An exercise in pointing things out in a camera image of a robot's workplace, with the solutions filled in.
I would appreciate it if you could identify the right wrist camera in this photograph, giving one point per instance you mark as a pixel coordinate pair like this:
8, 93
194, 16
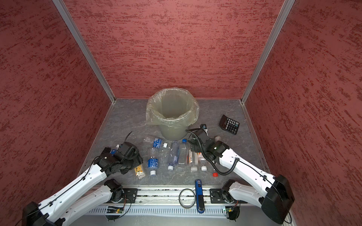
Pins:
203, 126

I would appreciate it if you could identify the red white label bottle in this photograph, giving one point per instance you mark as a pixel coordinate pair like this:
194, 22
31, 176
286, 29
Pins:
202, 162

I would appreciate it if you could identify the orange label bottle white cap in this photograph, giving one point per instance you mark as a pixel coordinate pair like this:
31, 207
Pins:
193, 161

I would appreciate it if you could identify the blue label bottle white cap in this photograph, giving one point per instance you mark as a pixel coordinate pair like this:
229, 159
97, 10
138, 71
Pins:
152, 162

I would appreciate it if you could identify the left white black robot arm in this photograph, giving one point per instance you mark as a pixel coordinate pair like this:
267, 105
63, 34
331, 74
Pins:
91, 189

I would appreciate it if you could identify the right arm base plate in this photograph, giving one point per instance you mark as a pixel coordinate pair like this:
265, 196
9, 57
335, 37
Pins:
220, 196

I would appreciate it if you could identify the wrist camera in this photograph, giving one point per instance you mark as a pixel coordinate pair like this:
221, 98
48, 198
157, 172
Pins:
203, 126
115, 150

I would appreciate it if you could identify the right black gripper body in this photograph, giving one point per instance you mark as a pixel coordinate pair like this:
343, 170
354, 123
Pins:
197, 149

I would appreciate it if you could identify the blue black handheld device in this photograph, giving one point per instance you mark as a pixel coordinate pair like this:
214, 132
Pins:
199, 196

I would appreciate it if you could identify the crushed blue label bottle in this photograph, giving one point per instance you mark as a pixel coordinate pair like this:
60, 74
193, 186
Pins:
156, 142

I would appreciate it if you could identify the mesh bin with plastic liner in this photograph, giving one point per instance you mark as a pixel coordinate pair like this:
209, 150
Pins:
173, 111

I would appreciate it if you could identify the yellow label juice bottle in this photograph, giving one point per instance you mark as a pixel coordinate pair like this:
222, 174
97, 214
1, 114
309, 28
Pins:
139, 171

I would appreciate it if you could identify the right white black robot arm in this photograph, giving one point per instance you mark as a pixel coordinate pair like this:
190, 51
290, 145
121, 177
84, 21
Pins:
273, 194

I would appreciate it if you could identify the black calculator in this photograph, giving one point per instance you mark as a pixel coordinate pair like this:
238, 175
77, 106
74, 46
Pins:
229, 125

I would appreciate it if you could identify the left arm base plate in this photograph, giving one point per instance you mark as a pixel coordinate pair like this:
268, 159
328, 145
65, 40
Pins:
130, 195

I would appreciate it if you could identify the clear bottle blue cap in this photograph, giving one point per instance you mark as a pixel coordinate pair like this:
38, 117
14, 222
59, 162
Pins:
183, 152

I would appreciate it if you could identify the left circuit board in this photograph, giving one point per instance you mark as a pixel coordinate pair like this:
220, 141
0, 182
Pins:
114, 210

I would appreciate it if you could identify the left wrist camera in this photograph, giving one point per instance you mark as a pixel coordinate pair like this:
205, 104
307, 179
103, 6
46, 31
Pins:
115, 150

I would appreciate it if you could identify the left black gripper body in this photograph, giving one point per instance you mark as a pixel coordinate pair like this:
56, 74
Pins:
130, 164

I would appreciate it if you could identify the clear crushed bottle white cap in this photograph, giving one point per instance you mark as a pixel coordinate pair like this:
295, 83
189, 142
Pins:
173, 155

